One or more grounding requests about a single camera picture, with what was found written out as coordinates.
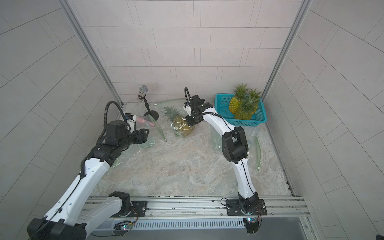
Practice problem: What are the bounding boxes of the yellow pineapple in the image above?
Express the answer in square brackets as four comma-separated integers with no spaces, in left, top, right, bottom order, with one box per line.
[229,84,249,114]

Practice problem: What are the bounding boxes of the pink toy microphone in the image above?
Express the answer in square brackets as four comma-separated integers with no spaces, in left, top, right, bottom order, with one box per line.
[133,115,155,127]

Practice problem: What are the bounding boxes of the green pineapple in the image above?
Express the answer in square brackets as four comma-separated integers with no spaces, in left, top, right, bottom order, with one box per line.
[163,106,195,137]
[235,95,260,120]

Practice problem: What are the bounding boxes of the aluminium corner post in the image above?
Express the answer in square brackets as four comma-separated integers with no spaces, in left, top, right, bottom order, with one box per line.
[58,0,124,106]
[262,0,312,102]

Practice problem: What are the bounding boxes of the right circuit board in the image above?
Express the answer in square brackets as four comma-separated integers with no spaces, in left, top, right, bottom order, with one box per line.
[243,218,260,235]

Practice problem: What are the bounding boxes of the left aluminium corner post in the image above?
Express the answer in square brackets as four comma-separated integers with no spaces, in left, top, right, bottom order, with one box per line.
[58,0,124,106]

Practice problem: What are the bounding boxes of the orange pineapple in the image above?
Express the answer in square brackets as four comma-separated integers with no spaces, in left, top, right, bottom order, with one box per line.
[249,88,262,102]

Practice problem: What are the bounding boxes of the circuit board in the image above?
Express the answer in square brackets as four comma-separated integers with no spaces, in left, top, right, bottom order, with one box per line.
[113,221,136,232]
[243,218,260,235]

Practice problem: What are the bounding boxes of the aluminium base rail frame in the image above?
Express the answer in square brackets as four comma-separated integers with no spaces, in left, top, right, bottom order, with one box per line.
[81,196,320,240]

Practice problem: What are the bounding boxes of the left circuit board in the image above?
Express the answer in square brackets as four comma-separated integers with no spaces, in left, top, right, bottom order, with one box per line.
[113,221,136,232]

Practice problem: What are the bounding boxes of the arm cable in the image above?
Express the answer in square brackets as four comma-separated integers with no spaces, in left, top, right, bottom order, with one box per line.
[98,100,133,142]
[184,86,256,196]

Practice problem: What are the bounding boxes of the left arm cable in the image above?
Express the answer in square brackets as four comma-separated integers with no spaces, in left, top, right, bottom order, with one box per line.
[98,100,133,142]

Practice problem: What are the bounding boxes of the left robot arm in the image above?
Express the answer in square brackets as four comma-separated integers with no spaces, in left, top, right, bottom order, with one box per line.
[27,121,150,240]

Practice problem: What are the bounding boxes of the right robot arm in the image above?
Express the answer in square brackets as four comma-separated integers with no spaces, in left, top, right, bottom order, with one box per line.
[184,88,267,216]

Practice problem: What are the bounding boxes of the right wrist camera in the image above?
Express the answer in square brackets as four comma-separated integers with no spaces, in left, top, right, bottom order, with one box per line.
[184,105,192,116]

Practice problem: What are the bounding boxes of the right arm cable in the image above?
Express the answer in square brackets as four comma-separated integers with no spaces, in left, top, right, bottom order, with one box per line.
[184,86,256,196]

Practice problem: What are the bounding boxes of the teal plastic basket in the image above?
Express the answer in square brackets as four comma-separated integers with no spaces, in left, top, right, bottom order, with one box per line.
[215,94,267,127]

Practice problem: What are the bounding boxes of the right aluminium corner post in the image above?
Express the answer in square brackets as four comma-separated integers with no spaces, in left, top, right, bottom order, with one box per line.
[262,0,312,102]

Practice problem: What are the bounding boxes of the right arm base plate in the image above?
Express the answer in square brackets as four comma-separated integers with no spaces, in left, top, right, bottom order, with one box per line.
[224,199,268,216]

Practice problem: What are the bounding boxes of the black microphone stand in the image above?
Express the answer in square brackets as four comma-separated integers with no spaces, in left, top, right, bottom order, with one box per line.
[143,97,159,121]

